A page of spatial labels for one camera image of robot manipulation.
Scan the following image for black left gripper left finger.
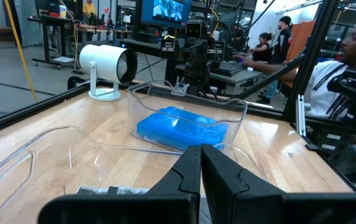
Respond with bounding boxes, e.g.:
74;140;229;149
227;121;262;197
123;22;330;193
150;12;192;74
146;145;202;224

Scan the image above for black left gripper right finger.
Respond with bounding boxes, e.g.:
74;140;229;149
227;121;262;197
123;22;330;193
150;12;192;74
201;144;286;224

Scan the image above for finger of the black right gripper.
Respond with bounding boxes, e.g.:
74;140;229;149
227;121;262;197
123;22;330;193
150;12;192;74
190;39;209;63
174;38;187;62

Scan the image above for blue plastic case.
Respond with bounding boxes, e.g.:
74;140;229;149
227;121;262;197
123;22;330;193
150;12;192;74
136;132;219;152
158;106;217;126
136;113;230;151

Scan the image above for clear plastic bin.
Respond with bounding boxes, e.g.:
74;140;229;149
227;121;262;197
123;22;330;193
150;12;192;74
0;125;269;224
127;80;248;153

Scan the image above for black keyboard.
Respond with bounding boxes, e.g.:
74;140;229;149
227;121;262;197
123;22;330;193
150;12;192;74
216;60;245;78

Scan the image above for person's hand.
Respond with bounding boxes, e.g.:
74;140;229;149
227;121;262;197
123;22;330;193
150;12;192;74
232;54;251;67

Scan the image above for grey side table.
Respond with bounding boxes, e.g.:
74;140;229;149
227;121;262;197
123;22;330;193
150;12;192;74
175;63;265;96

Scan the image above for black monitor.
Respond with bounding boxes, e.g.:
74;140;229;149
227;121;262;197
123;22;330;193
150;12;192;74
139;0;193;29

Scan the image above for person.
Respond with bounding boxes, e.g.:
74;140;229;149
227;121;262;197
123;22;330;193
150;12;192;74
82;0;97;19
248;32;274;63
272;15;293;65
304;19;356;147

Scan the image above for white cylindrical lamp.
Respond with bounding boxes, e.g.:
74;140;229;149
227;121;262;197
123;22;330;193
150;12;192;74
78;44;138;101

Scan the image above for orange panel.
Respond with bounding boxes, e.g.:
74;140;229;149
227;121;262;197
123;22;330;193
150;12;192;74
285;19;317;63

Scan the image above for black rolling desk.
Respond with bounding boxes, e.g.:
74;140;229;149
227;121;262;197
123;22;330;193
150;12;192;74
26;14;77;71

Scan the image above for brown cardboard box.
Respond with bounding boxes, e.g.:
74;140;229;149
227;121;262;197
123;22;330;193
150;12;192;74
0;26;16;43

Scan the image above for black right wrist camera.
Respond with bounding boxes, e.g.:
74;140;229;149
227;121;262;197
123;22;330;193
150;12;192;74
185;19;208;40

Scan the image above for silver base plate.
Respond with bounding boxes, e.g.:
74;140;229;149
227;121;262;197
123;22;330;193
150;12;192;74
171;81;189;96

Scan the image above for silver metal bracket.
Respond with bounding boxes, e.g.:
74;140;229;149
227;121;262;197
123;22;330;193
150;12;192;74
296;94;307;137

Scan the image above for yellow cable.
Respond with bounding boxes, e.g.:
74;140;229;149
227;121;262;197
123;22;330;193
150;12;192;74
3;0;39;103

